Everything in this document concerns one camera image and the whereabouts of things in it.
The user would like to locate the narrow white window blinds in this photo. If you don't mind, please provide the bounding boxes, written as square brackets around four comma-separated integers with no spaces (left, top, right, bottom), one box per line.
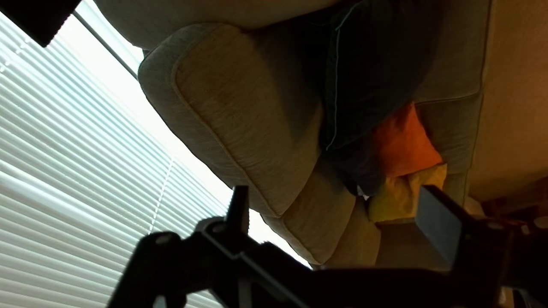
[0,10,313,308]

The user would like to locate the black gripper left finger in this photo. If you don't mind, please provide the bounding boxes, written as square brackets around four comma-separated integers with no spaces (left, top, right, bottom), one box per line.
[106,184,321,308]

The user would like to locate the yellow pillow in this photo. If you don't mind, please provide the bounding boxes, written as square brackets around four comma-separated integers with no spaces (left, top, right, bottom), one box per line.
[364,162,450,225]

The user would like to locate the dark blue pillow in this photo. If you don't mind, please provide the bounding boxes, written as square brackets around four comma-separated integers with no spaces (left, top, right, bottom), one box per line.
[321,0,446,195]

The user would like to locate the orange pillow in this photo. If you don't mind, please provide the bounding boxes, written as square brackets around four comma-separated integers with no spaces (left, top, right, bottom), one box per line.
[373,101,445,179]

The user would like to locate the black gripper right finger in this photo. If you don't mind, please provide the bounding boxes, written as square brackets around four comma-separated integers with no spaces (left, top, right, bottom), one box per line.
[417,184,548,308]

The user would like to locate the black flat monitor with stand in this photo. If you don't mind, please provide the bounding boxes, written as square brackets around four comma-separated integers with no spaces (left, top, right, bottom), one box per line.
[0,0,82,48]

